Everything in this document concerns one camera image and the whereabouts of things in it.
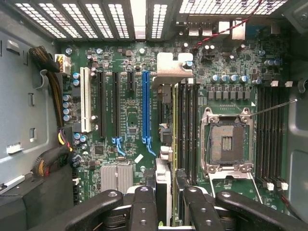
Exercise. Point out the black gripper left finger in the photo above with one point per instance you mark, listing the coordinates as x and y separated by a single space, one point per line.
143 211

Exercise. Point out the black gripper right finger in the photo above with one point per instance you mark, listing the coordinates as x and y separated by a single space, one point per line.
204 214

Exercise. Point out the silver chipset heatsink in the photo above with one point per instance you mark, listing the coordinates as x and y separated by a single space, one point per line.
108 178

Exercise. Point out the open metal socket cover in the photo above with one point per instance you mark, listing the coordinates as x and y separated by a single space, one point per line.
240 171

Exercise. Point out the CPU socket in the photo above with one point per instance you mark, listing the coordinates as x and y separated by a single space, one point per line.
226 144

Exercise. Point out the black plastic fan shroud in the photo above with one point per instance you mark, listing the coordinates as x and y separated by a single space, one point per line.
43 204

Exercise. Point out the blue expansion slot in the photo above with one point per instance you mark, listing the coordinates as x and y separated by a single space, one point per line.
145 106

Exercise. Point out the long black expansion slot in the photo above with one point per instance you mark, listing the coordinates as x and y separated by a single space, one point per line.
101 106
116 106

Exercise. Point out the green motherboard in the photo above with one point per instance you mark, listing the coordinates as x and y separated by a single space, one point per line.
130 101

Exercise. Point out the open grey PC case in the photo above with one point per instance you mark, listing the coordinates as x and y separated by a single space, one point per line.
297 134

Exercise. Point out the white expansion slot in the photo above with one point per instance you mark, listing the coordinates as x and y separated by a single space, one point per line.
85 101

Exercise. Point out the thin metal locking lever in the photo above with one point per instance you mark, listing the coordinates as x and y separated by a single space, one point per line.
274 108

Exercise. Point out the short black expansion slot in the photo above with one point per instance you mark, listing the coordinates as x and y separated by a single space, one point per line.
131 80

